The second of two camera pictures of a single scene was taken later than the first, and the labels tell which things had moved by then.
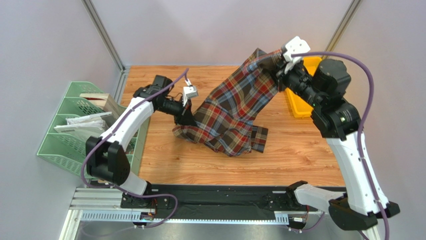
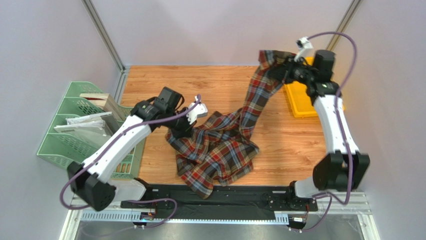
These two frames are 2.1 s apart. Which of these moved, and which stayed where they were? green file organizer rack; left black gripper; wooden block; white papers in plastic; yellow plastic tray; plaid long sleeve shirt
Moved: left black gripper; plaid long sleeve shirt
Stayed: green file organizer rack; yellow plastic tray; white papers in plastic; wooden block
